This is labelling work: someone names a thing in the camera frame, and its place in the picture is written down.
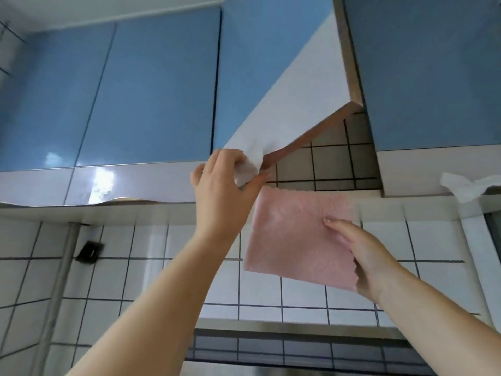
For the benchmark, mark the black wall bracket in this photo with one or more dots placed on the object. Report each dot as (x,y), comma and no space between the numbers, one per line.
(90,251)

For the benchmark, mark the blue cabinet door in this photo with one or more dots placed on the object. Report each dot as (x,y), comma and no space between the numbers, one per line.
(43,105)
(274,74)
(430,74)
(148,93)

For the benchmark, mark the person's left hand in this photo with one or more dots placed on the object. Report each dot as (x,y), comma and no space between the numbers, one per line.
(219,199)

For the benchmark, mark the person's left thumb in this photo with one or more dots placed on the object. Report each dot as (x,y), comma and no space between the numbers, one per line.
(256,185)

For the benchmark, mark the grey metal pipe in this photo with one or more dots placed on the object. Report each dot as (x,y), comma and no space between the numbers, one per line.
(58,293)

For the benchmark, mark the person's right thumb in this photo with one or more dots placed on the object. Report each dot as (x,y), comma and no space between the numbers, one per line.
(339,227)

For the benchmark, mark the person's right forearm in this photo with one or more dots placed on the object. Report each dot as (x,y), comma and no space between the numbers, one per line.
(438,325)

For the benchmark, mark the person's right hand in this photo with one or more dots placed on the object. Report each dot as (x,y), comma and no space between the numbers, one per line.
(368,258)

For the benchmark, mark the white paper tissue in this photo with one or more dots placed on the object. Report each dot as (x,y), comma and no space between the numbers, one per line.
(249,170)
(465,187)

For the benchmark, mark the stainless steel range hood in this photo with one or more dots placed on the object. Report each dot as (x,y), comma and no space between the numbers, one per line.
(305,348)

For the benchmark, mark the person's left forearm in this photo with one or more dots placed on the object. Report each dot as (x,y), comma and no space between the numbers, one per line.
(156,309)

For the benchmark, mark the pink cleaning cloth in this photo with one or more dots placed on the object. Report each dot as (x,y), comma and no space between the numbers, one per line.
(297,238)

